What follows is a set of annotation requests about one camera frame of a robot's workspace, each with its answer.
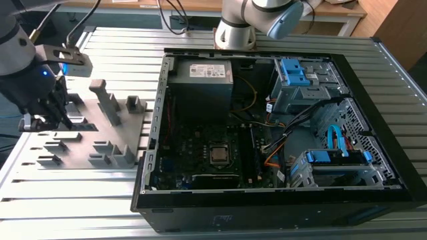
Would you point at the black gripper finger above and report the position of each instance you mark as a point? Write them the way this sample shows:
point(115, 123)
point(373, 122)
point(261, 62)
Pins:
point(57, 112)

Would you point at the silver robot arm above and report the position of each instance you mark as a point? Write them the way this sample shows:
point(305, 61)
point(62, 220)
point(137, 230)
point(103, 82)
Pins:
point(234, 32)

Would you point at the black RAM slot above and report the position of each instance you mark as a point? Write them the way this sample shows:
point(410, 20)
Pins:
point(245, 150)

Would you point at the grey parts rack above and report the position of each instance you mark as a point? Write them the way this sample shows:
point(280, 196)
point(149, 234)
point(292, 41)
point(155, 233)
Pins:
point(87, 135)

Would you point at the grey power supply unit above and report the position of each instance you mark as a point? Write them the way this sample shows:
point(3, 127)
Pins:
point(182, 72)

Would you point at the green motherboard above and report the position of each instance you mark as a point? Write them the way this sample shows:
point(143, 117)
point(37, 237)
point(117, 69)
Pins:
point(187, 150)

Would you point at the CPU socket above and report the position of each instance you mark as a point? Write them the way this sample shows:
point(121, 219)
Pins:
point(221, 143)

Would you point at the silver CPU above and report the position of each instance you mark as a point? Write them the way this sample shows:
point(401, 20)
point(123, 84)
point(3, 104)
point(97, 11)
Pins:
point(221, 153)

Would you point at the wooden desk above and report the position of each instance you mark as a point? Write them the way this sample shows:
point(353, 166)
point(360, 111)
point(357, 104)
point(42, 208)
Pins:
point(187, 5)

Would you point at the black graphics card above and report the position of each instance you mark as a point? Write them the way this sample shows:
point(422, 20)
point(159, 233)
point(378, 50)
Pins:
point(217, 181)

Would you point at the blue disk carrier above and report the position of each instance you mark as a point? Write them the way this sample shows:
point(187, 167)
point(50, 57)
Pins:
point(297, 79)
point(318, 157)
point(290, 65)

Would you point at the black PC case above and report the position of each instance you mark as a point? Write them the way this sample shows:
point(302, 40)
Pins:
point(268, 212)

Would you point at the grey metal disk bay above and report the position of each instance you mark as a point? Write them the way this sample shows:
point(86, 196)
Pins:
point(334, 169)
point(310, 93)

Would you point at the black disk drive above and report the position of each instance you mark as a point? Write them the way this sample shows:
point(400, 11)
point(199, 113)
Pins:
point(354, 157)

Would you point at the wooden cabinet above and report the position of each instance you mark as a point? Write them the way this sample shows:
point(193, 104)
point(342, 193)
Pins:
point(401, 25)

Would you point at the black camera bracket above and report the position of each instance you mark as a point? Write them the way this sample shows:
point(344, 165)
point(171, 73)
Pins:
point(45, 53)

